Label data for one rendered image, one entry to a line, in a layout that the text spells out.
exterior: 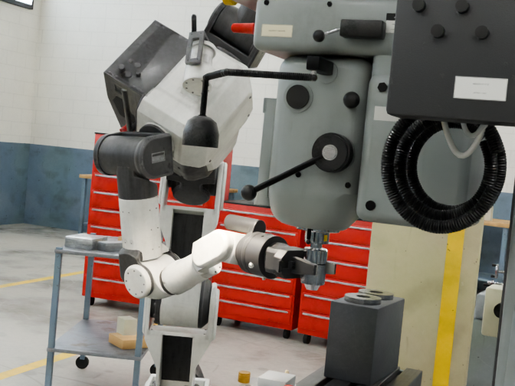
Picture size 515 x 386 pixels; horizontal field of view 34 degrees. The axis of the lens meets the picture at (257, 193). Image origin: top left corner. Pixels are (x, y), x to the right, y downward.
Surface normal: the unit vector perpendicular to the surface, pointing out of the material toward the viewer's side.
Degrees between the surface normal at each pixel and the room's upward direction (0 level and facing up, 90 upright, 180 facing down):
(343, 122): 90
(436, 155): 90
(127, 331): 90
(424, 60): 90
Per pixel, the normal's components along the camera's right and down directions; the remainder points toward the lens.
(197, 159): 0.19, 0.82
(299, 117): -0.38, 0.01
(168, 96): 0.06, -0.48
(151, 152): 0.83, 0.07
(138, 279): -0.58, 0.19
